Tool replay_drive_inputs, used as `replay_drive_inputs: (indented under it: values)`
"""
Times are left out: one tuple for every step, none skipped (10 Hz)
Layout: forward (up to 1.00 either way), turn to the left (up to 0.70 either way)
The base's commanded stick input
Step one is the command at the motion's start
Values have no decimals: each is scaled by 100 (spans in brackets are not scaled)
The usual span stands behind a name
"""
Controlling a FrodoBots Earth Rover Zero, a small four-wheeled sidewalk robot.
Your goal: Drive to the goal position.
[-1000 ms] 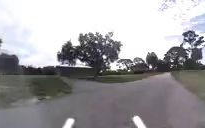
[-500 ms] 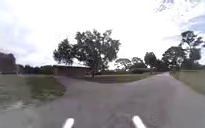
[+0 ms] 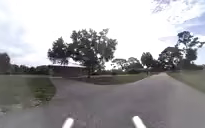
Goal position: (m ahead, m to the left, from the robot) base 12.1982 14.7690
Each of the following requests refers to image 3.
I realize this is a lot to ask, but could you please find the grey asphalt road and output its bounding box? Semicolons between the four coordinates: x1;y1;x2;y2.
0;72;205;128

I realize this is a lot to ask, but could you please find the grass patch under tree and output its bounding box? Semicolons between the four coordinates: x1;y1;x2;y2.
69;72;152;86

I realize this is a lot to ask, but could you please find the row of dark trees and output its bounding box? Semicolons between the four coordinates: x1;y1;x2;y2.
0;50;51;75

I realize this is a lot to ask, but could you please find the green grass strip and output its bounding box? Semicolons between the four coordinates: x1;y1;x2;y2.
166;68;205;98

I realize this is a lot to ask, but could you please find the low dark building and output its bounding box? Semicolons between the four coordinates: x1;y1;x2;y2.
48;63;88;79

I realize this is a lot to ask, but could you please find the grass field with bare patch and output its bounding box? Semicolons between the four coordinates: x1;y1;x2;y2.
0;73;57;112

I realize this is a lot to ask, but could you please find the large spreading tree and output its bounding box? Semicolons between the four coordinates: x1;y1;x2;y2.
47;28;118;79

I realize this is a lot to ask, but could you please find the robot's own part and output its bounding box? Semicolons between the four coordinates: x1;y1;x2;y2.
61;117;75;128
131;115;147;128

